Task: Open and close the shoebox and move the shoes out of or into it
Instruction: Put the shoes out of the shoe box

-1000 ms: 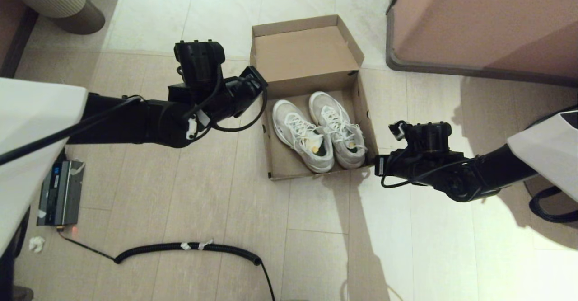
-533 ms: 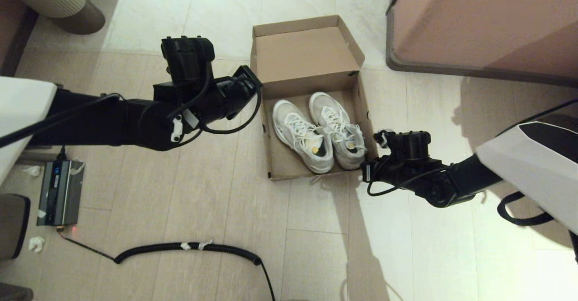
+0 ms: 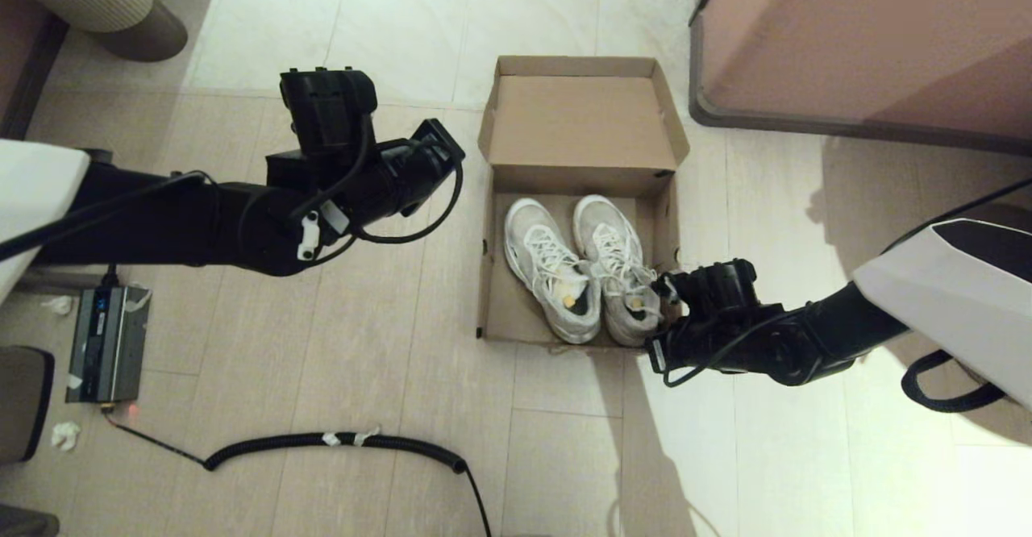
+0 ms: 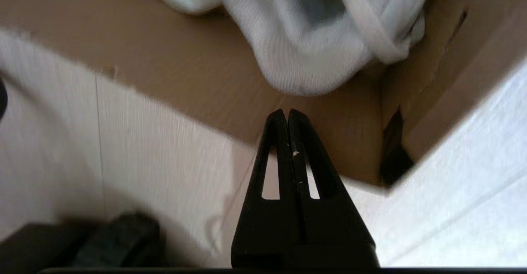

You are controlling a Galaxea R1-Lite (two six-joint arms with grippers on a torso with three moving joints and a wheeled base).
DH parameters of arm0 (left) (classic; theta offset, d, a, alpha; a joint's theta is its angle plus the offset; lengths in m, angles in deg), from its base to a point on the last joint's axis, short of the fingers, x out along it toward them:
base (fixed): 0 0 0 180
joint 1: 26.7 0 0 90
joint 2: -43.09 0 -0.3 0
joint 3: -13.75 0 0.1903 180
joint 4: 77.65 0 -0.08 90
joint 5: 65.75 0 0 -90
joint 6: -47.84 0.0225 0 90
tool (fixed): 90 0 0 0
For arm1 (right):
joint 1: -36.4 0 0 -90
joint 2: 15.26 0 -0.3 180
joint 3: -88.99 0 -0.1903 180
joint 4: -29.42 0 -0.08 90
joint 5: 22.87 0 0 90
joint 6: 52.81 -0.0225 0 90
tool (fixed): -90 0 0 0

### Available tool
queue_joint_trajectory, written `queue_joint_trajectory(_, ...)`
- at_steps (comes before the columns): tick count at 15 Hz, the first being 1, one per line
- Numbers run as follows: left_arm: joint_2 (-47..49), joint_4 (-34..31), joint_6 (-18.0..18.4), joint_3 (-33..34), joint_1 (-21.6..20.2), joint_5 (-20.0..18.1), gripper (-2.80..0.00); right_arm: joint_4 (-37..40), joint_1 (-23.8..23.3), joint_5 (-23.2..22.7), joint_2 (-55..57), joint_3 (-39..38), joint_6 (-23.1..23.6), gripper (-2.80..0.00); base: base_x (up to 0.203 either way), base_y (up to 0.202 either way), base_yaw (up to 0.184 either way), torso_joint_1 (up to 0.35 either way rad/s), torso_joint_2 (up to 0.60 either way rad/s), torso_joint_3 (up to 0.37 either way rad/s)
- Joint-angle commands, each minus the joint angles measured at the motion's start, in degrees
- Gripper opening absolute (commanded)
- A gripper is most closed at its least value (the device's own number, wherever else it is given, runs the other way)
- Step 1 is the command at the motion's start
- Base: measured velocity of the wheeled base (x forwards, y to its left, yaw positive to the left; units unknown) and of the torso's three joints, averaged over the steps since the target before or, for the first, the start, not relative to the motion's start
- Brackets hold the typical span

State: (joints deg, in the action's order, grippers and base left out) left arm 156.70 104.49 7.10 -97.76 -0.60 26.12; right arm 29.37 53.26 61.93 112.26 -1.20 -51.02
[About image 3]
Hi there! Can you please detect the cardboard shoe box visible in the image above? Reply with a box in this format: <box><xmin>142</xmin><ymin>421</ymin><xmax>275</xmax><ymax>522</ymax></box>
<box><xmin>477</xmin><ymin>55</ymin><xmax>691</xmax><ymax>350</ymax></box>

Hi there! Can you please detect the white mesh sneaker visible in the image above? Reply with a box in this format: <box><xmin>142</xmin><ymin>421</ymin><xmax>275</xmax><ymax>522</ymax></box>
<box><xmin>572</xmin><ymin>194</ymin><xmax>664</xmax><ymax>348</ymax></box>
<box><xmin>504</xmin><ymin>198</ymin><xmax>603</xmax><ymax>345</ymax></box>

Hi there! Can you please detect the grey power inverter box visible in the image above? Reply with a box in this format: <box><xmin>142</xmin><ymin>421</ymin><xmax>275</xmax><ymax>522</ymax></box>
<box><xmin>67</xmin><ymin>285</ymin><xmax>154</xmax><ymax>406</ymax></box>

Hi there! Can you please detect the pink cabinet dark trim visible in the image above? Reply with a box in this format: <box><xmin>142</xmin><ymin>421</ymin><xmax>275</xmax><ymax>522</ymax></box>
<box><xmin>687</xmin><ymin>0</ymin><xmax>1032</xmax><ymax>157</ymax></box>

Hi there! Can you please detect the brown wooden furniture side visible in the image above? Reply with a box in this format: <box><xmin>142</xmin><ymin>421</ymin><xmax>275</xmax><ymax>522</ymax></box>
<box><xmin>0</xmin><ymin>0</ymin><xmax>69</xmax><ymax>141</ymax></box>

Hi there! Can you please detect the dark padded stool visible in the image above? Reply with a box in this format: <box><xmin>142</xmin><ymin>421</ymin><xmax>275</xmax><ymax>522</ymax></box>
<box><xmin>0</xmin><ymin>347</ymin><xmax>57</xmax><ymax>465</ymax></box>

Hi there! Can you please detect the dark grey rounded object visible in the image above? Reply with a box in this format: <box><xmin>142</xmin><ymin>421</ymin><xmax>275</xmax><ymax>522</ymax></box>
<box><xmin>0</xmin><ymin>505</ymin><xmax>61</xmax><ymax>537</ymax></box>

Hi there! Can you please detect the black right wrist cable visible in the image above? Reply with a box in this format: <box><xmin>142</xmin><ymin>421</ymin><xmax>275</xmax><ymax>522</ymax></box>
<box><xmin>645</xmin><ymin>311</ymin><xmax>799</xmax><ymax>389</ymax></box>

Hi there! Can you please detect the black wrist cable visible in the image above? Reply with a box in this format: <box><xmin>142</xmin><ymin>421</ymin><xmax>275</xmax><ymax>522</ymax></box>
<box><xmin>645</xmin><ymin>311</ymin><xmax>799</xmax><ymax>389</ymax></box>
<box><xmin>290</xmin><ymin>150</ymin><xmax>466</xmax><ymax>268</ymax></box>

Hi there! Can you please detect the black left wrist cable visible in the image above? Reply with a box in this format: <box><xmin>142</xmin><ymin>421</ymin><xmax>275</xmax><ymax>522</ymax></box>
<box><xmin>290</xmin><ymin>150</ymin><xmax>466</xmax><ymax>268</ymax></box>

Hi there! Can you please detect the black corrugated cable conduit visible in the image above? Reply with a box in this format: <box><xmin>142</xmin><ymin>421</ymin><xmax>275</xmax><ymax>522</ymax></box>
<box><xmin>105</xmin><ymin>408</ymin><xmax>493</xmax><ymax>537</ymax></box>

